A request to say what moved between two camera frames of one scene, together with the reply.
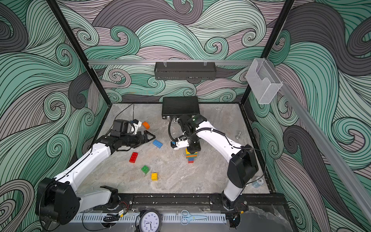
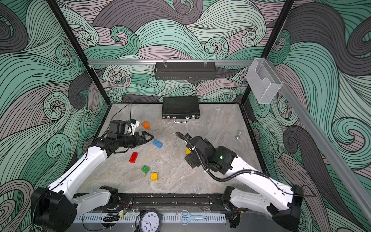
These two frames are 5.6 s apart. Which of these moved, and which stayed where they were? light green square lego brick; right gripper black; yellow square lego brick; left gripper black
Moved: right gripper black
Stayed: yellow square lego brick; light green square lego brick; left gripper black
